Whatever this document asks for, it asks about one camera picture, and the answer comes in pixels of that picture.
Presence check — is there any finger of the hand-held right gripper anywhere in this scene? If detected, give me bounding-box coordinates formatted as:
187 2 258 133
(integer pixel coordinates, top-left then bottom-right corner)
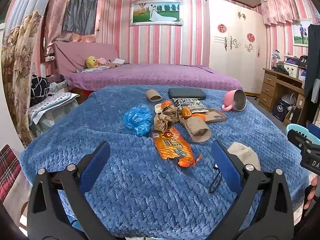
308 124 320 140
287 129 320 153

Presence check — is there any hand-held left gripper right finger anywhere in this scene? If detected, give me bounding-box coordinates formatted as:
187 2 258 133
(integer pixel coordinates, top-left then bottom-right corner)
211 140 295 240

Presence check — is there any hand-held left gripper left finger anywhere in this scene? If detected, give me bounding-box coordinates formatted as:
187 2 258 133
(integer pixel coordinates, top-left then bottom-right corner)
27 141 118 240

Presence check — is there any light blue plastic basket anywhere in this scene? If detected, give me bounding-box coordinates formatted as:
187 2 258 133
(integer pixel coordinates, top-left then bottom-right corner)
286 123 313 143

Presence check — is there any brown paper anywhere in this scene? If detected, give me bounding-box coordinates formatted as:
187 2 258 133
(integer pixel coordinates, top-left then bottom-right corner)
153 105 184 133

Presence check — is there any person's right hand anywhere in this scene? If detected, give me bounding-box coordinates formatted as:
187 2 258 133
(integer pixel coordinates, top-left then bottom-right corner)
304 176 320 209

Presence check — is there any white tissue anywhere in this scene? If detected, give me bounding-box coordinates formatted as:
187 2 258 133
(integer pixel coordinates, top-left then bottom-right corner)
227 142 261 172

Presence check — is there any brown cardboard box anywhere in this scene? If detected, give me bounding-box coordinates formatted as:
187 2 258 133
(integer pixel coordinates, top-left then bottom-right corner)
284 105 300 127

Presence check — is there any blue fleece blanket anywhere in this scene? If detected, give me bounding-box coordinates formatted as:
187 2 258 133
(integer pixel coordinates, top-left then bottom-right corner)
19 85 310 240

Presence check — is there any dark blue box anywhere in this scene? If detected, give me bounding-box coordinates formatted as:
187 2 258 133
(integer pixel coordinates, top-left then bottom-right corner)
272 99 287 122

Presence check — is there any white fan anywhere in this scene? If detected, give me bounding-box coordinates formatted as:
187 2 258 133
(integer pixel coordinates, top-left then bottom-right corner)
281 94 295 110

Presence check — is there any large flattened cardboard tube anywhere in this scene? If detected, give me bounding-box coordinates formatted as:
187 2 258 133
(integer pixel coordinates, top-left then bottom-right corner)
184 117 212 143

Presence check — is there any tan phone case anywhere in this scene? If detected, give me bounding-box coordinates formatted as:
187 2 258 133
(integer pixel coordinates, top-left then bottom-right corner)
192 108 227 124

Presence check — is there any orange snack wrapper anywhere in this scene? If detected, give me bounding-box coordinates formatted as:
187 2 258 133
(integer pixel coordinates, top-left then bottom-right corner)
152 127 203 168

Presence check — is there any wooden desk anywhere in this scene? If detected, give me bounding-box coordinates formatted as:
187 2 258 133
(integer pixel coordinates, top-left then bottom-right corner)
258 67 310 120

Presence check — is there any blue plastic bag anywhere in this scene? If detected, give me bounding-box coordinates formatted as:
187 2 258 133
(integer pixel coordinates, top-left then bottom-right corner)
122 104 153 137

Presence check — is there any white storage box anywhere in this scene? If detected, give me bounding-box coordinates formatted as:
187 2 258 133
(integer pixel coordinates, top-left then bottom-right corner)
284 62 300 79

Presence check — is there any pink steel mug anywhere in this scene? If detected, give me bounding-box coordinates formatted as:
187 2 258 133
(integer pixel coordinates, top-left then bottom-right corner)
221 89 247 112

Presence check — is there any dark hanging jacket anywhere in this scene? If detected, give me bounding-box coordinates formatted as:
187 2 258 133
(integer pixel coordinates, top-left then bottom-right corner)
304 24 320 103

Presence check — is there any patterned black white packet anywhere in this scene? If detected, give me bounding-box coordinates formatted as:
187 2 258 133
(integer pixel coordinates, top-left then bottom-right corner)
172 98 209 113

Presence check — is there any polka dot cloth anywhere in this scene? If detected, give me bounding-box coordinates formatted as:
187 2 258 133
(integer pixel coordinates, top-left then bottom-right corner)
28 92 80 120

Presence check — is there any black phone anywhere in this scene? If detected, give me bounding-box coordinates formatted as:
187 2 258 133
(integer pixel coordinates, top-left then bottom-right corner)
168 88 206 100

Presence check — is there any desk lamp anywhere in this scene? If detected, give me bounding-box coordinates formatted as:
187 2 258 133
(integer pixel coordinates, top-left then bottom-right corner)
271 50 280 68

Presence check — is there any red plaid cloth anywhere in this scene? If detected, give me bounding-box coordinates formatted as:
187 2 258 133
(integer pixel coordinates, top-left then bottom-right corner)
0 144 22 202

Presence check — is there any small flattened cardboard tube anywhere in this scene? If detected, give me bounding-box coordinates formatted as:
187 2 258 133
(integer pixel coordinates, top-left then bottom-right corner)
146 89 162 102

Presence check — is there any black white patterned pillow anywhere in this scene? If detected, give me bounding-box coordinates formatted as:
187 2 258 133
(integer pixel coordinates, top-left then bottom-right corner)
30 74 52 105

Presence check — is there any framed couple photo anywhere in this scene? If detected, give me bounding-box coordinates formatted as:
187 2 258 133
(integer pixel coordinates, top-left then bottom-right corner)
292 19 313 47

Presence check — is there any white wardrobe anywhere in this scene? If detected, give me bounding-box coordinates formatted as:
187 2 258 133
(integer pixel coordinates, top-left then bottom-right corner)
204 0 268 94

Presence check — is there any yellow duck plush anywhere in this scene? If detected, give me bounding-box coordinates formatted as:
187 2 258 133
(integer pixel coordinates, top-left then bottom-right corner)
85 56 98 69

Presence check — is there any purple dotted bed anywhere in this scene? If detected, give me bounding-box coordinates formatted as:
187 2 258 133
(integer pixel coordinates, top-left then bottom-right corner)
60 63 243 98

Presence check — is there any pink covered headboard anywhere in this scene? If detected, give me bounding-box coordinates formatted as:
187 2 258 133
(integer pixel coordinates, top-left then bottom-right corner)
53 41 120 74

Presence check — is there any pink floral curtain valance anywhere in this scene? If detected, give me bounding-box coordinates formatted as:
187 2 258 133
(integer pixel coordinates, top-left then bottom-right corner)
261 0 300 27

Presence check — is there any floral divider curtain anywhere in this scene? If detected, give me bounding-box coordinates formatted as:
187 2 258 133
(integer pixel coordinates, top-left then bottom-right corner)
1 0 58 148

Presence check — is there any pink satin curtain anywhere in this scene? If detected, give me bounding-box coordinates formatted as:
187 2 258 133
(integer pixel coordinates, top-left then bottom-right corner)
44 0 97 55

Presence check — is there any grey window curtain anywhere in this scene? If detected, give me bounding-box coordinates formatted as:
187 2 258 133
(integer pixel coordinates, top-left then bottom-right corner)
62 0 100 35

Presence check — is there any framed wedding picture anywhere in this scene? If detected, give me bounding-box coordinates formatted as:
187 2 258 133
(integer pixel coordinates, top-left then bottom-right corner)
129 0 183 27

